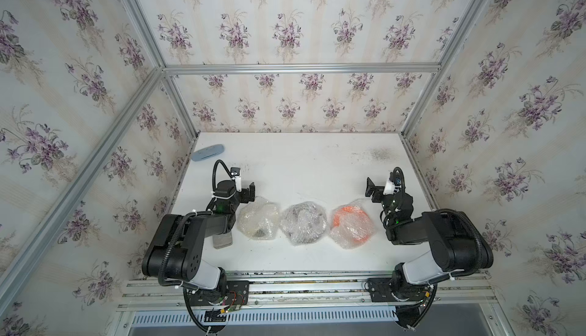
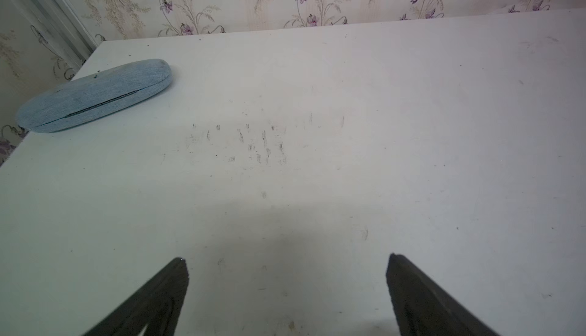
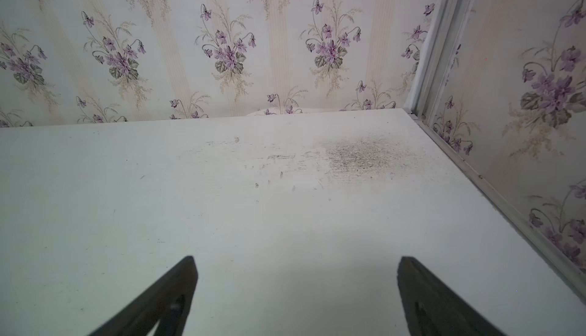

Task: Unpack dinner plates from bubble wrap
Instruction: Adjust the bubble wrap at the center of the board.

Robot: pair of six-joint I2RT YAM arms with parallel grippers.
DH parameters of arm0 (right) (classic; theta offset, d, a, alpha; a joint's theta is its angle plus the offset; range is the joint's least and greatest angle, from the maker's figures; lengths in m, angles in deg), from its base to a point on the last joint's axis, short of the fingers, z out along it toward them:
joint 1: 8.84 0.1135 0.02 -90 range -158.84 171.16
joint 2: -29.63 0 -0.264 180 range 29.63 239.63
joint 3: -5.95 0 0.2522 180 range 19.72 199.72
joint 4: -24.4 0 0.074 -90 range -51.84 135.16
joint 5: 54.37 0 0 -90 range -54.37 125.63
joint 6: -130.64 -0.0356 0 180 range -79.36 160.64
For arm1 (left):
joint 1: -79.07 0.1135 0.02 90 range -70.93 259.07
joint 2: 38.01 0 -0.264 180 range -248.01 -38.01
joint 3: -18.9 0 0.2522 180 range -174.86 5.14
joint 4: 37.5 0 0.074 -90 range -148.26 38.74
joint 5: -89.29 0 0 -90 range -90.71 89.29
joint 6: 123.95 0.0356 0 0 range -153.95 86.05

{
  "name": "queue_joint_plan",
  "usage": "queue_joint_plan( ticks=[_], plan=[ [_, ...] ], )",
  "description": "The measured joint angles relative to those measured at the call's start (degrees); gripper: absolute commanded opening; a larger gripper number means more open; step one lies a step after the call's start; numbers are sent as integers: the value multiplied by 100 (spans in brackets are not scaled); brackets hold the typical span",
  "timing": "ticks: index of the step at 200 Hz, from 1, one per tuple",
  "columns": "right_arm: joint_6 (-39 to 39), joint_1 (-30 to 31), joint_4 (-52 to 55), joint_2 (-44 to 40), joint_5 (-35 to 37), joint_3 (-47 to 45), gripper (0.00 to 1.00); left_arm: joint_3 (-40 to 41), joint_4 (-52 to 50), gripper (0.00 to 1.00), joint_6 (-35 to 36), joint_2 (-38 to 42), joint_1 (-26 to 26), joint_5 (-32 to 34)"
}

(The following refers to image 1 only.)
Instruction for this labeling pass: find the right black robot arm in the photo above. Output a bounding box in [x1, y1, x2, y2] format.
[365, 167, 494, 331]

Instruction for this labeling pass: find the grey flat block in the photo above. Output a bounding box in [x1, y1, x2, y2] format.
[212, 232, 233, 250]

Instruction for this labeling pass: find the white vented panel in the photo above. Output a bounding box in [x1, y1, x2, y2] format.
[131, 305, 398, 328]

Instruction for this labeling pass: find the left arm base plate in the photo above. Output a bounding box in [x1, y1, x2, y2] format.
[187, 280, 250, 308]

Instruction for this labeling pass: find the bubble wrapped plate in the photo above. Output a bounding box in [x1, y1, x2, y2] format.
[279, 201, 328, 246]
[236, 197, 280, 241]

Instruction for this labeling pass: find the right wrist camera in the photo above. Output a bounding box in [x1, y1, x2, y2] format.
[383, 173, 404, 195]

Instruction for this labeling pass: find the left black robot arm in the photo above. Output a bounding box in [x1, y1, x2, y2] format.
[141, 160, 256, 335]

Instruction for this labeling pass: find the bubble wrap around orange plate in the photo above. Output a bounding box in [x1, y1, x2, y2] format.
[328, 198, 377, 251]

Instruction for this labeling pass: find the middle bubble wrapped plate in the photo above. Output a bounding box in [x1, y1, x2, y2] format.
[279, 201, 328, 246]

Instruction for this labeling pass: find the left bubble wrapped plate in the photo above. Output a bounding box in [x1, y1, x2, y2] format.
[236, 197, 280, 241]

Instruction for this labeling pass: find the aluminium front rail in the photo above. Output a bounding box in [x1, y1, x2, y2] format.
[116, 269, 497, 313]

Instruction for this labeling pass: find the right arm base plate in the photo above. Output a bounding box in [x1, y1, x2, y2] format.
[365, 277, 431, 302]

